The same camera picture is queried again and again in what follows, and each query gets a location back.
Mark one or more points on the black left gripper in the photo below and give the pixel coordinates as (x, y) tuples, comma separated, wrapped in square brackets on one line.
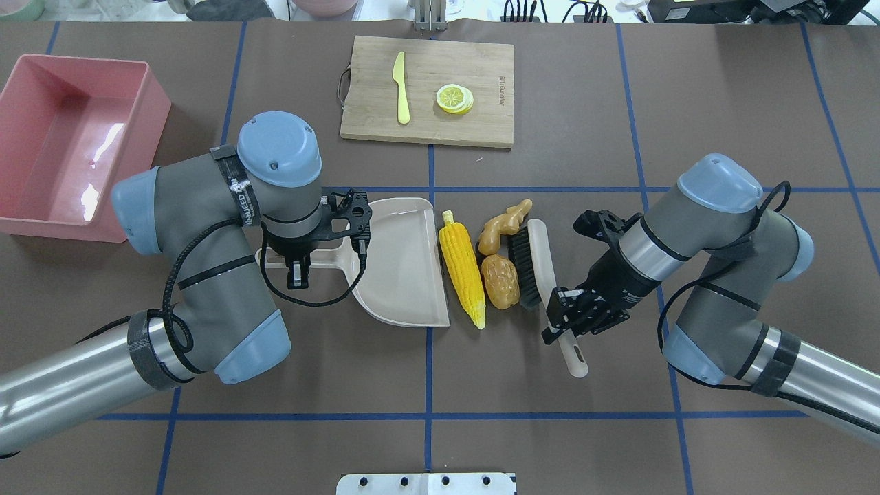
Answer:
[(291, 245)]

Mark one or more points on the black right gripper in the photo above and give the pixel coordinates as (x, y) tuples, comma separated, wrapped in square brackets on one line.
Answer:
[(617, 281)]

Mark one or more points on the beige plastic dustpan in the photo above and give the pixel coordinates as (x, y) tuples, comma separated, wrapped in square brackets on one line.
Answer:
[(401, 281)]

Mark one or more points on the beige hand brush black bristles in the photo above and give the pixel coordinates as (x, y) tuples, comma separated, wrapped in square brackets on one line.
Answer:
[(530, 252)]

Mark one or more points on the brown toy potato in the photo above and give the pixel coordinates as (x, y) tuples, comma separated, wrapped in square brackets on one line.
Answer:
[(500, 281)]

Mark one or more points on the tan toy ginger root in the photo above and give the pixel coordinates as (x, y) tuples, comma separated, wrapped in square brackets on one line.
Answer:
[(506, 224)]

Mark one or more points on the yellow toy corn cob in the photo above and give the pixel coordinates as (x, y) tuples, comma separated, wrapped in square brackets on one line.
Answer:
[(460, 260)]

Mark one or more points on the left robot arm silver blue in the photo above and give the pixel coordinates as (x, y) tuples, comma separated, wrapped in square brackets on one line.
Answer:
[(214, 217)]

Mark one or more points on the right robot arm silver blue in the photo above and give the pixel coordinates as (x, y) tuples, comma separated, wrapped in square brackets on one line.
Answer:
[(718, 340)]

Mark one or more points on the pink plastic bin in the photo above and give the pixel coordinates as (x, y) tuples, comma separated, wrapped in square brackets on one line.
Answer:
[(71, 128)]

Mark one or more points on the yellow plastic knife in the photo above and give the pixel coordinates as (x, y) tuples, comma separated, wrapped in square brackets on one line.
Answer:
[(399, 78)]

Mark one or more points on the bamboo cutting board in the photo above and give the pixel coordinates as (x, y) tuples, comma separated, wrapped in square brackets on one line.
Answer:
[(486, 69)]

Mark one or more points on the yellow toy lemon slice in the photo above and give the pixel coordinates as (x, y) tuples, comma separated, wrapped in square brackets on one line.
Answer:
[(454, 99)]

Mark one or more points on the pink bowl with clear items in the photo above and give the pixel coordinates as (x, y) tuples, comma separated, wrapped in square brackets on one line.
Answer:
[(325, 8)]

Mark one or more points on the dark grey cloth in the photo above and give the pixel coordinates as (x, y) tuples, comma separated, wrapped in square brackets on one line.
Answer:
[(241, 11)]

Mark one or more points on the black laptop monitor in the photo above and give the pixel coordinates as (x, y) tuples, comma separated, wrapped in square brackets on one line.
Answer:
[(758, 12)]

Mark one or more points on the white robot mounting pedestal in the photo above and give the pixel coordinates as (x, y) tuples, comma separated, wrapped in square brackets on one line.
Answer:
[(429, 483)]

